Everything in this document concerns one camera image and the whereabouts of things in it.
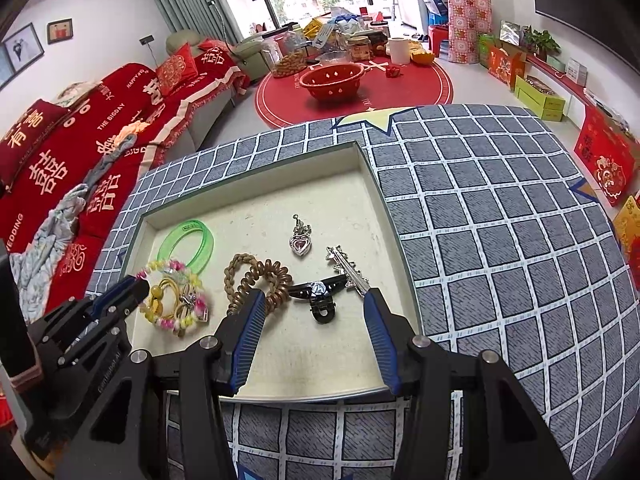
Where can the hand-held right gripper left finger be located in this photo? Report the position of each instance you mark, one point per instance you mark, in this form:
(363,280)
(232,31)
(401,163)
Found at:
(249,332)

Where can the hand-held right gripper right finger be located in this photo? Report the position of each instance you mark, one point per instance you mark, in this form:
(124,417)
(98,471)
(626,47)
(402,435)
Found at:
(380,342)

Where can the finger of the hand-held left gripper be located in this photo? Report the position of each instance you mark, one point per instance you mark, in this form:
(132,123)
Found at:
(111,294)
(136,292)

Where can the black hair claw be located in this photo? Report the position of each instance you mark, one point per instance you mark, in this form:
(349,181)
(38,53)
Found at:
(323,311)

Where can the silver hair clip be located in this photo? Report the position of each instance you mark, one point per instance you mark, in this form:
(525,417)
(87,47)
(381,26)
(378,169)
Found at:
(347,270)

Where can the cream tray with green rim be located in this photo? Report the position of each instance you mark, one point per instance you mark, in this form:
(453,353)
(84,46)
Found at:
(250,210)

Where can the light blue crumpled cloth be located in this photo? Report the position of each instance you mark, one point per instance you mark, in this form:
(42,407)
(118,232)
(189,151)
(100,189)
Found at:
(47,245)

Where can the clear green bangle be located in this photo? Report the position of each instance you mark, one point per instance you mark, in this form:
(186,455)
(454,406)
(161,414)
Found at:
(192,224)

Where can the silver heart pendant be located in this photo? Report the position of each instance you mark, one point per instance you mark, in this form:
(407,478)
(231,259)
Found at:
(300,246)

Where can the grey crumpled cloth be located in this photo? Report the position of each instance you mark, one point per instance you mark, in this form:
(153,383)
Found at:
(107,160)

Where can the red covered sofa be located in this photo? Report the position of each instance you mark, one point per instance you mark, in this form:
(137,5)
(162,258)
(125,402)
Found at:
(60,160)

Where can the peach crumpled cloth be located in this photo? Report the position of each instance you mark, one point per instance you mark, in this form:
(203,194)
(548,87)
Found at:
(129,131)

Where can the long red printed cushion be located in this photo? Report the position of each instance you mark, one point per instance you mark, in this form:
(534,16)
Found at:
(32,137)

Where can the grey-green sofa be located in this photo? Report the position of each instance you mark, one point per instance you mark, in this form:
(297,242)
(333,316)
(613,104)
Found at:
(200,120)

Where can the small cream cushion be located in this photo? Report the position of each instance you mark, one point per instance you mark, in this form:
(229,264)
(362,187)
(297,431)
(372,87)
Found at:
(75,94)

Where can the red embroidered cushion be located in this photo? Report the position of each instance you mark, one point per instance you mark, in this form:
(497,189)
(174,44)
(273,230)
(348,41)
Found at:
(176,67)
(216,54)

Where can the large framed wedding photo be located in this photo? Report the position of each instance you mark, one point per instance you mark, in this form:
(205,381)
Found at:
(4,72)

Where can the round red rug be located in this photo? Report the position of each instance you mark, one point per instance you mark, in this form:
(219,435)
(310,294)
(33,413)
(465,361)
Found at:
(415,95)

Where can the medium framed wedding photo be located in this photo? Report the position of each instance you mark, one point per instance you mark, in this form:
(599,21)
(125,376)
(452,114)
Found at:
(22,49)

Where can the grey-green recliner chair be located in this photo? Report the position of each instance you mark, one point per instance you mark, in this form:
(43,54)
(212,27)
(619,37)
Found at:
(252,57)

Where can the red plastic colander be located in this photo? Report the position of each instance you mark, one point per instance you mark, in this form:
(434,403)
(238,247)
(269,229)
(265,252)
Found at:
(332,82)

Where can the small framed red photo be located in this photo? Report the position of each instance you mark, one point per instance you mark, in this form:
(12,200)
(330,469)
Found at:
(59,31)

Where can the small red ornament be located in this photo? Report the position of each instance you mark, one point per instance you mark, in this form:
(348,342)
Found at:
(392,72)

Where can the yellow and red box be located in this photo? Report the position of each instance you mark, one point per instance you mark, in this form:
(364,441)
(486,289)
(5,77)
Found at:
(629,230)

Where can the glass jar of nuts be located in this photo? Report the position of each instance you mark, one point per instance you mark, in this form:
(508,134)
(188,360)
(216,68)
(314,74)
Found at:
(287,60)

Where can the white floor lamp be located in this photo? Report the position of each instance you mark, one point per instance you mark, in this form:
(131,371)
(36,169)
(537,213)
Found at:
(220,27)

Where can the small green gift box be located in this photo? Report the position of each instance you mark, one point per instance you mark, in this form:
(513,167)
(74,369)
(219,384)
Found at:
(551,115)

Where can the clear glass bowl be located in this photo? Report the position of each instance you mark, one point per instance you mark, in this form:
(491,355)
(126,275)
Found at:
(332,57)

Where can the orange bowl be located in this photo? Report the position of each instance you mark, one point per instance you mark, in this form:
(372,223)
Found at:
(421,58)

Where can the large red gift bag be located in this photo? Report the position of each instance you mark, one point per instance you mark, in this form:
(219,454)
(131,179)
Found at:
(605,157)

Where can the white paper roll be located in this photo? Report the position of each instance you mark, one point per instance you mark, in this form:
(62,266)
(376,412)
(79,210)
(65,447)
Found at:
(399,51)

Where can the jar with brown lid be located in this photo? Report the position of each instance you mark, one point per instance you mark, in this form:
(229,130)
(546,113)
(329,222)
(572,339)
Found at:
(360,49)

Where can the large green gift box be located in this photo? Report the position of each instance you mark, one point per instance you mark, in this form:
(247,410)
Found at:
(537,91)

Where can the red gift box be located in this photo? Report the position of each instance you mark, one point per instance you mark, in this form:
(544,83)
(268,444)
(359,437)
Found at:
(505,69)

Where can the red plastic stool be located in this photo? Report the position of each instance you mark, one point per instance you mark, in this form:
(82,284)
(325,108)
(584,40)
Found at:
(439,41)

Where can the green patterned gift box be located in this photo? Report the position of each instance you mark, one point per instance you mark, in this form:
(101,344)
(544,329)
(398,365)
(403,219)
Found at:
(487,50)

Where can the pile of snack packets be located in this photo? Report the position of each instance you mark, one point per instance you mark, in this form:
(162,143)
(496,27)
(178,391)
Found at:
(345,25)

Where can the small white box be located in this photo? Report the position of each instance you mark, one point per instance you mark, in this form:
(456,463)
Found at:
(575,72)

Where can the silver foil bag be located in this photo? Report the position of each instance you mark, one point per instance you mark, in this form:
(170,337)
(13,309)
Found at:
(511,33)

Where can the potted green plant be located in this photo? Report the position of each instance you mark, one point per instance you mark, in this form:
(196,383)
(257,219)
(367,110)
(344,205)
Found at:
(541,42)

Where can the blue and white bag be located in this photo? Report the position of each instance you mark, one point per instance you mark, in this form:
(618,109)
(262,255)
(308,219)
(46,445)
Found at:
(434,3)

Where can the red wall ledge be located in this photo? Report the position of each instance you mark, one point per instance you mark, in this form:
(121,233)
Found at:
(555,80)

